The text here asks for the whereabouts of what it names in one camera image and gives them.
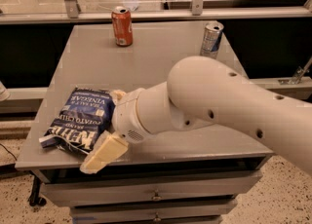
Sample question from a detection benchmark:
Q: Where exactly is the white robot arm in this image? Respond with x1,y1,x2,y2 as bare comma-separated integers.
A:
80,56,312,174

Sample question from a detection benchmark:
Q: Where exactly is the orange coke can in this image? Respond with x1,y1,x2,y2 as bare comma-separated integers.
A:
111,6,133,47

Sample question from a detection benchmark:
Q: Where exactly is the grey drawer cabinet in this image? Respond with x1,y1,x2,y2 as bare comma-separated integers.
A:
16,21,271,224

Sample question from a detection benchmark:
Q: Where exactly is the silver blue energy drink can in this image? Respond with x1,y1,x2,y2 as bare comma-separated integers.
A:
200,20,223,58

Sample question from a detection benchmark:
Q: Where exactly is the drawer with knob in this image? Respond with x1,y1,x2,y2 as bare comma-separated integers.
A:
42,170,262,206
70,199,237,224

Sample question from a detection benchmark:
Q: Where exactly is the black floor cable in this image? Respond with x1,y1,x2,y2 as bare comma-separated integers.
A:
0,142,18,162

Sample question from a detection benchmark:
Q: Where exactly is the top drawer with knob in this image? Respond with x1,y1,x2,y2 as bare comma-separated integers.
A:
42,170,262,206

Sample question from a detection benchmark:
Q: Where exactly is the blue chip bag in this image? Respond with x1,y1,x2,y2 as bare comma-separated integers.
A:
39,88,115,155

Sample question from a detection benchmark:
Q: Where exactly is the black caster wheel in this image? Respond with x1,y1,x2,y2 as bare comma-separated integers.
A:
28,177,47,206

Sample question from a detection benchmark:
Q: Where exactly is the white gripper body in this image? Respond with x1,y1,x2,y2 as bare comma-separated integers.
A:
112,89,153,144

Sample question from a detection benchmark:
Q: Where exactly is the metal railing frame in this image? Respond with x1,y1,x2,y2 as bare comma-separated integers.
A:
0,0,312,25

